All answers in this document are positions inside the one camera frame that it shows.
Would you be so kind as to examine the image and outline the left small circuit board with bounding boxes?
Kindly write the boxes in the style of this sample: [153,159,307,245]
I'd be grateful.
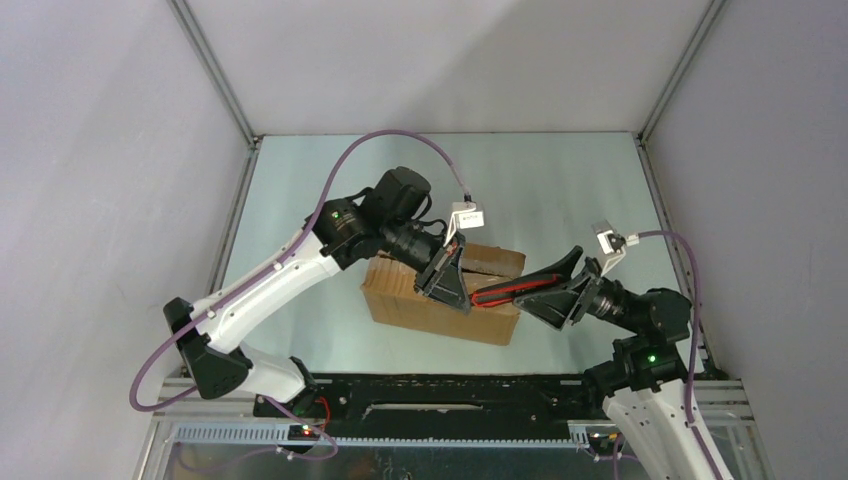
[287,424,322,442]

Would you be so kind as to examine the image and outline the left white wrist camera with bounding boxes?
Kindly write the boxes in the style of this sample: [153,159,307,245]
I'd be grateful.
[443,200,485,246]

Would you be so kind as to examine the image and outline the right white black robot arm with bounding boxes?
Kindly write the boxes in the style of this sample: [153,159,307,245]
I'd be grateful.
[470,246,732,479]

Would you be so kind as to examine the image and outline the grey slotted cable duct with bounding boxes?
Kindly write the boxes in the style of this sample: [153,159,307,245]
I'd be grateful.
[172,422,589,448]

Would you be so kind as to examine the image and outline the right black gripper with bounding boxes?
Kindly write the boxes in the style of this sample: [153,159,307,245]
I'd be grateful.
[511,244,641,333]

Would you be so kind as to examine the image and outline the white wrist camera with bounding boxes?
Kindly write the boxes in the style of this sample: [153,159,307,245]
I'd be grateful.
[592,220,627,276]
[443,200,485,246]

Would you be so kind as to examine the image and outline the brown cardboard express box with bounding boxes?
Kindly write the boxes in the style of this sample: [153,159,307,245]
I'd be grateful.
[359,241,527,347]

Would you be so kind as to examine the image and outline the small circuit board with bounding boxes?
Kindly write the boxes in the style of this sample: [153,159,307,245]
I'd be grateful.
[588,431,625,449]
[287,424,322,442]

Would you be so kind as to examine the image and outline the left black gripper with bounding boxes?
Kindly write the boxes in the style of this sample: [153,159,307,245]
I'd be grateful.
[380,217,470,315]

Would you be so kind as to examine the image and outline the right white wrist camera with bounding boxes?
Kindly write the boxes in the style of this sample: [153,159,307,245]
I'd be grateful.
[592,220,627,276]

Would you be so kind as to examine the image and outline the right small circuit board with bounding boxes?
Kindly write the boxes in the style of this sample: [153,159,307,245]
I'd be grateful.
[588,431,625,449]

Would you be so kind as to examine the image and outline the aluminium frame rail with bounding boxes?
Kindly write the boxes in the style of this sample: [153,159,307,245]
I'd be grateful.
[167,0,259,150]

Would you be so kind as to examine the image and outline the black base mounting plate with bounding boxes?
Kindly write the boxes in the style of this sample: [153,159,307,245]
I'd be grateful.
[296,368,631,424]

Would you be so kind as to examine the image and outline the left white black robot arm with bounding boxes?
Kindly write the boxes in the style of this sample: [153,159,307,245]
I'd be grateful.
[164,167,485,417]

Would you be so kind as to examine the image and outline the red black utility knife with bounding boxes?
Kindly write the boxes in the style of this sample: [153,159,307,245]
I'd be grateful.
[470,274,563,308]

